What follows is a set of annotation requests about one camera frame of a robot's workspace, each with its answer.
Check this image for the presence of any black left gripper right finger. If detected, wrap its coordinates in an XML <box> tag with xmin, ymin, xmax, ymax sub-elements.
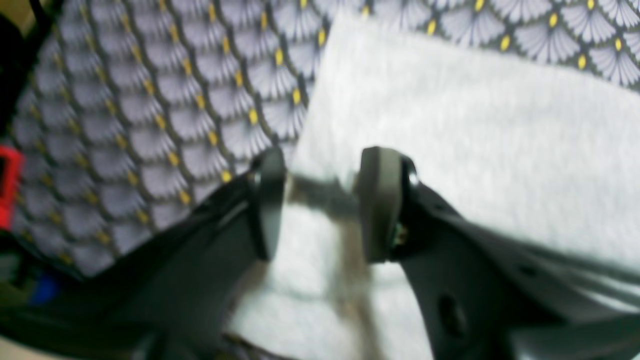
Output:
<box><xmin>356</xmin><ymin>146</ymin><xmax>639</xmax><ymax>360</ymax></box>

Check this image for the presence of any fan-patterned tablecloth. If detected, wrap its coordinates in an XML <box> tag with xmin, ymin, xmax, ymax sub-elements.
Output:
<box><xmin>6</xmin><ymin>0</ymin><xmax>639</xmax><ymax>278</ymax></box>

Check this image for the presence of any blue clamp handle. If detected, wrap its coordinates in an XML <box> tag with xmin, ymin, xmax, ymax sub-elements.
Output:
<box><xmin>28</xmin><ymin>282</ymin><xmax>61</xmax><ymax>306</ymax></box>

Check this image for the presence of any red clamp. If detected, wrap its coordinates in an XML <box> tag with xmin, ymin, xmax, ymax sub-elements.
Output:
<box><xmin>0</xmin><ymin>145</ymin><xmax>25</xmax><ymax>231</ymax></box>

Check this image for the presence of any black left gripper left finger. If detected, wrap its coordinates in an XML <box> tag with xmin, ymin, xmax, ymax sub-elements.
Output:
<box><xmin>1</xmin><ymin>147</ymin><xmax>287</xmax><ymax>360</ymax></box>

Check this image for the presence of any light grey T-shirt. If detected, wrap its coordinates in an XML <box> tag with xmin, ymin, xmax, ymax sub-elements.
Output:
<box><xmin>227</xmin><ymin>13</ymin><xmax>639</xmax><ymax>360</ymax></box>

